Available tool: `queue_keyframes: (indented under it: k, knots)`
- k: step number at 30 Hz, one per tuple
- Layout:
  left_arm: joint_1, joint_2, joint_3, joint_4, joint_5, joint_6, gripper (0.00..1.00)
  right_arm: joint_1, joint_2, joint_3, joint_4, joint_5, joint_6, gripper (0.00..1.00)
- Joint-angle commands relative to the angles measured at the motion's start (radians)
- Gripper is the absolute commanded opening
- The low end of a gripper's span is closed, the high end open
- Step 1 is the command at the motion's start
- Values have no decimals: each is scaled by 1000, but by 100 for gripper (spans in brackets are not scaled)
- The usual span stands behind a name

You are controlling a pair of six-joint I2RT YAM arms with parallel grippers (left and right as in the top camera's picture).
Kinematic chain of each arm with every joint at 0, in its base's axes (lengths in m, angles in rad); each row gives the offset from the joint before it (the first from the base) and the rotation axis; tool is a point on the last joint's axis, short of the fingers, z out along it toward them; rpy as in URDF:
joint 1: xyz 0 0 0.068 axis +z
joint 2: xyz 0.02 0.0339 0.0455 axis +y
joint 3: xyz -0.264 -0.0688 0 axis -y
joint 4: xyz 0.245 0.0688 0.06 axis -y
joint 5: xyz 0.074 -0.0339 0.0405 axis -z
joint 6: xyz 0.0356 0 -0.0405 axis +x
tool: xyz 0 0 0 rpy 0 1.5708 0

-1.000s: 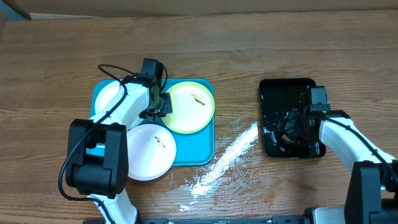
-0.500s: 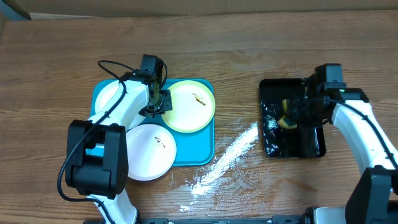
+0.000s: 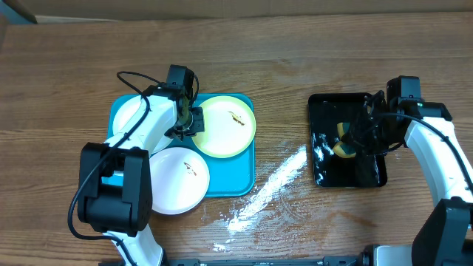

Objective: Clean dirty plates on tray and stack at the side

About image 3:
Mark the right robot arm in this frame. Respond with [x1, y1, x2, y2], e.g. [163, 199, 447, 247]
[337, 76, 472, 265]

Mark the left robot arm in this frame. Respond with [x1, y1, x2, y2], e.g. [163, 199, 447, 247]
[67, 65, 205, 265]

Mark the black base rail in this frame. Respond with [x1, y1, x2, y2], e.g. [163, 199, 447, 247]
[159, 254, 372, 266]

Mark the yellow-green plate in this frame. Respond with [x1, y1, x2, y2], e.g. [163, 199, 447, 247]
[192, 95, 256, 158]

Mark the yellow green sponge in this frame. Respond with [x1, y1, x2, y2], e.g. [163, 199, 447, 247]
[332, 122, 356, 159]

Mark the white plate upper left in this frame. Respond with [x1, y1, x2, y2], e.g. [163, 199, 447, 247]
[106, 95, 177, 154]

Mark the black rectangular tray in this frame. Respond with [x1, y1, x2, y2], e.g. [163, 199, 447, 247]
[307, 92, 387, 188]

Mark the teal plastic tray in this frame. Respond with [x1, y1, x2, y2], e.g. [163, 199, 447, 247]
[107, 93, 256, 198]

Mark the white plate with stain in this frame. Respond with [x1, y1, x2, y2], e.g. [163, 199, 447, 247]
[150, 147, 210, 215]

